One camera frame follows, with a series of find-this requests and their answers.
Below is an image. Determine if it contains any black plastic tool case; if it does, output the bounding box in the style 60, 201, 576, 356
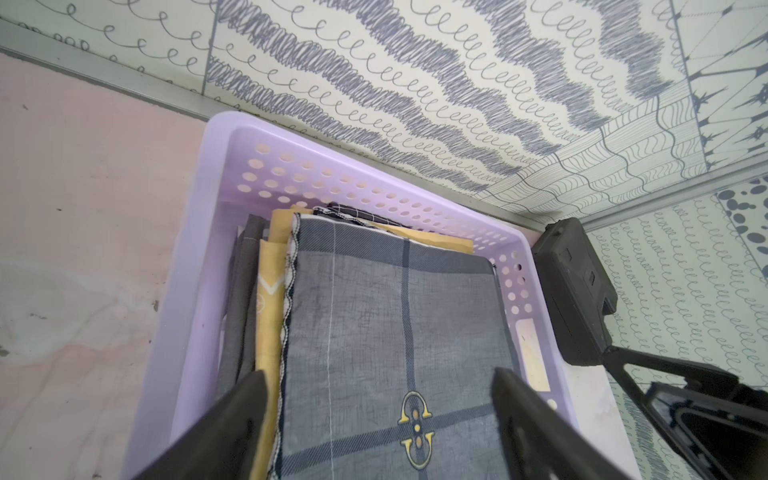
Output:
532, 218, 618, 367

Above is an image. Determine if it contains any purple plastic basket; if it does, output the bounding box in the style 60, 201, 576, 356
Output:
121, 111, 576, 479

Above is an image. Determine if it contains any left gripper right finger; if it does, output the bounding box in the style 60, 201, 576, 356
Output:
491, 368, 627, 479

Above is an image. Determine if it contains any grey blue plaid pillowcase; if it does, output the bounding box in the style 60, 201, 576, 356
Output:
268, 214, 519, 479

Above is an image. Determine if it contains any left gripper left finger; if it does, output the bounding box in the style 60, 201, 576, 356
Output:
136, 370, 268, 480

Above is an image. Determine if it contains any black white grid pillowcase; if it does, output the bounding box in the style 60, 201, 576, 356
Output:
312, 202, 407, 228

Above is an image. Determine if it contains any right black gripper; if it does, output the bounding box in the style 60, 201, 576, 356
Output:
602, 346, 767, 479

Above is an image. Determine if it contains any yellow zigzag pillowcase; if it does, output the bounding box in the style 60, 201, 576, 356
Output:
250, 207, 474, 479

